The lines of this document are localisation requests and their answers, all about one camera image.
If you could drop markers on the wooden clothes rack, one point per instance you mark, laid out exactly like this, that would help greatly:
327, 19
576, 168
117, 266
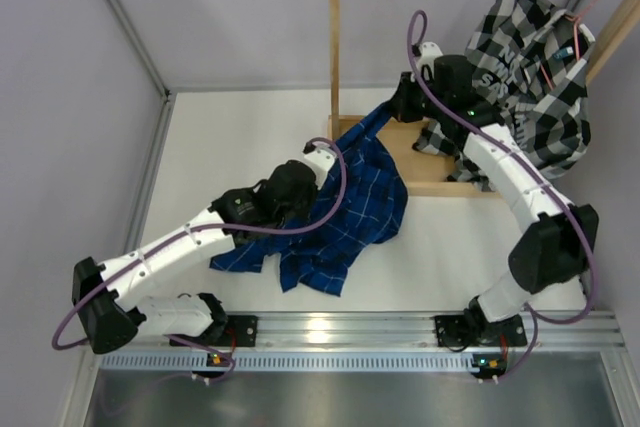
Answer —
424, 175

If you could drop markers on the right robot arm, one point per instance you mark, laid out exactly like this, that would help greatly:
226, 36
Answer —
558, 236

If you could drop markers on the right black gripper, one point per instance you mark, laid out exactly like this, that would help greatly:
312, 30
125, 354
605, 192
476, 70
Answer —
399, 105

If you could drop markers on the aluminium mounting rail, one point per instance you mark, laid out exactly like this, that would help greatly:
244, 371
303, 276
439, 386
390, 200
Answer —
325, 330

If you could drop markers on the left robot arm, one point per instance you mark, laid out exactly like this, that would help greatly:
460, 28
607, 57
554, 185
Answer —
115, 299

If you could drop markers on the black white checked shirt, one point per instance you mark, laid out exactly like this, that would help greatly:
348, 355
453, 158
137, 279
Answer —
528, 59

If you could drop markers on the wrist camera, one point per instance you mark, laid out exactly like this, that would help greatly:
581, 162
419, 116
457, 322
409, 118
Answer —
319, 157
425, 54

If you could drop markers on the pink wire hanger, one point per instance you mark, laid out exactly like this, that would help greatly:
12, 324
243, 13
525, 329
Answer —
580, 22

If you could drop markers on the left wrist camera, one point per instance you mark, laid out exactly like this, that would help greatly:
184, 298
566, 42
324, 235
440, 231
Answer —
319, 157

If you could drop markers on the blue plaid shirt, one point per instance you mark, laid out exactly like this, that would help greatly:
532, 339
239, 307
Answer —
371, 212

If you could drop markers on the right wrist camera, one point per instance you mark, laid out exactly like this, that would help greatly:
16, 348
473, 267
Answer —
425, 54

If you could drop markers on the perforated cable duct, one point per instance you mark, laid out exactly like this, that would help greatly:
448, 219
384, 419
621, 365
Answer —
176, 360

